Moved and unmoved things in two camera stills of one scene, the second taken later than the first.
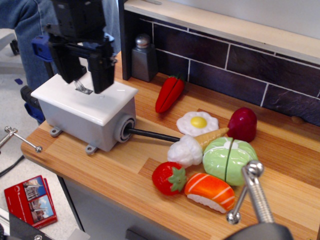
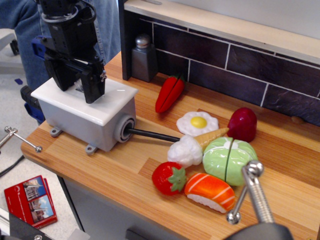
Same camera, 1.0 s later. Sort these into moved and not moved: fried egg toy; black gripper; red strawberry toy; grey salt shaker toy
Moved: black gripper
Not moved: red strawberry toy; fried egg toy; grey salt shaker toy
